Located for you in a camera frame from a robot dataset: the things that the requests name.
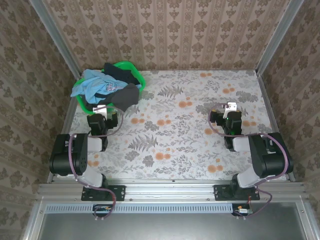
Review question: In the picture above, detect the light blue printed t-shirt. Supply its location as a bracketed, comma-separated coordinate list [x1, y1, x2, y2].
[70, 69, 127, 105]

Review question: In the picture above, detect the green plastic laundry basket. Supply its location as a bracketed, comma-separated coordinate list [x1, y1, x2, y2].
[75, 61, 147, 115]

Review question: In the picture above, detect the pile of dark clothes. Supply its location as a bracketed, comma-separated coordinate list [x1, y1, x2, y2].
[84, 83, 140, 112]

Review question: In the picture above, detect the navy blue t-shirt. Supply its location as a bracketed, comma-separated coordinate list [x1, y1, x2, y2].
[103, 62, 141, 86]

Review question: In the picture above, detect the floral patterned table cover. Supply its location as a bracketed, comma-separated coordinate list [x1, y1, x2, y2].
[57, 69, 288, 181]

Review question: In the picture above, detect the small connector circuit board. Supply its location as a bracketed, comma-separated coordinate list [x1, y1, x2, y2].
[92, 204, 114, 218]
[232, 203, 253, 217]

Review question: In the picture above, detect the grey metal sheet panel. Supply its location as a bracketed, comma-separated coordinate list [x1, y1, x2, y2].
[37, 202, 308, 240]

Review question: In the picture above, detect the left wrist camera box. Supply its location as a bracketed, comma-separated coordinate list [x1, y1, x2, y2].
[92, 104, 114, 120]

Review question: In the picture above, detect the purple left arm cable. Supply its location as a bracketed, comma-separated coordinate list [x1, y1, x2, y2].
[68, 106, 125, 221]

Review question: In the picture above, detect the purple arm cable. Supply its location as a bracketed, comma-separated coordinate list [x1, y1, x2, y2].
[68, 106, 125, 221]
[208, 103, 288, 221]

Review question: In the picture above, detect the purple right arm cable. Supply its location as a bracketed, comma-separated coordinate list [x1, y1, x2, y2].
[208, 103, 288, 221]

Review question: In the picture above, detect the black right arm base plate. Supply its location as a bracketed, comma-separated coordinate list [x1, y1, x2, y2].
[214, 184, 261, 202]

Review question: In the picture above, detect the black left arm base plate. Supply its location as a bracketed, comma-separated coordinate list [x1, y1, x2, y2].
[81, 184, 126, 202]

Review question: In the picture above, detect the aluminium front mounting rail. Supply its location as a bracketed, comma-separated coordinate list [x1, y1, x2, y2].
[37, 179, 308, 201]

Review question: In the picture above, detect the aluminium frame post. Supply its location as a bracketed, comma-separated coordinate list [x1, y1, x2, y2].
[28, 0, 83, 76]
[255, 0, 305, 76]

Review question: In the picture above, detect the slotted grey cable duct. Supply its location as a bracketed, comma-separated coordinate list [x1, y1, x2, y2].
[46, 203, 251, 214]

